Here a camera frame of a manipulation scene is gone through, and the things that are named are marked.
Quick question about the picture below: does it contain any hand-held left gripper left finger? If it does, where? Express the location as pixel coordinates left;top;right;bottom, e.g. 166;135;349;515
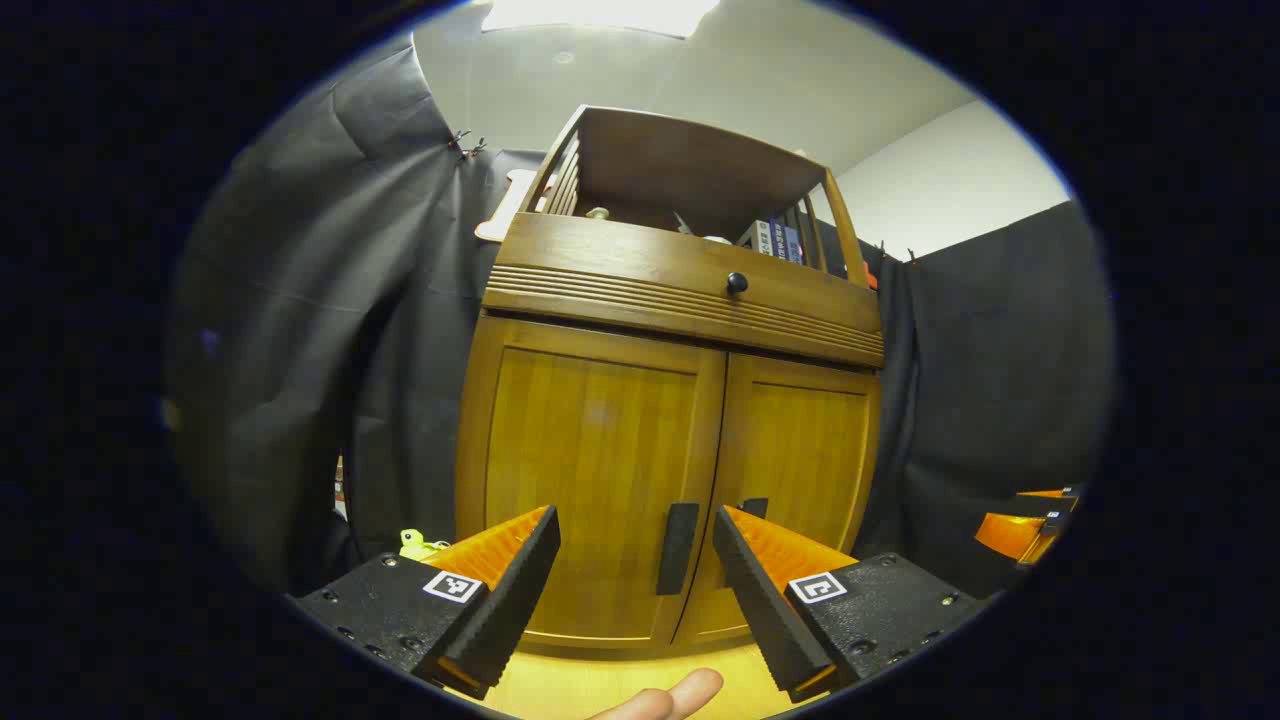
295;505;561;701

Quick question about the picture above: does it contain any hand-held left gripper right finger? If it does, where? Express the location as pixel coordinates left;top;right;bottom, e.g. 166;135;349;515
712;505;991;704

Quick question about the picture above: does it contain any wooden shoe cabinet door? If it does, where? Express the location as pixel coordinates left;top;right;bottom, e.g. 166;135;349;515
672;352;883;643
458;315;727;649

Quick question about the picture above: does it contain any wooden double-door shoe cabinet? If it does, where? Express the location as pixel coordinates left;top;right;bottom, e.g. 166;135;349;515
455;105;886;656

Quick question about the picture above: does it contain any yellow-green toy figure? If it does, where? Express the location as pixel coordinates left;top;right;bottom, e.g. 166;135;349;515
398;528;451;563

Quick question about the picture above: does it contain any black backdrop cloth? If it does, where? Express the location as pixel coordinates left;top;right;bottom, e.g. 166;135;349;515
165;35;1116;601

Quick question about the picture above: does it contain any wooden drawer with black knob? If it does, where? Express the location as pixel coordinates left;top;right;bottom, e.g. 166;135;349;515
483;212;886;369

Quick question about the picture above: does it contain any row of books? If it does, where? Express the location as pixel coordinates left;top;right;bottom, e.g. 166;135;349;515
740;220;807;267

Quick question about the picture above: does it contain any small white ornament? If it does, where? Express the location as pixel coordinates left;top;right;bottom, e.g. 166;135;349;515
675;213;733;247

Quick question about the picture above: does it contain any ceiling light panel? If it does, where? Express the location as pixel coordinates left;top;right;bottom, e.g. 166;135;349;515
480;0;721;39

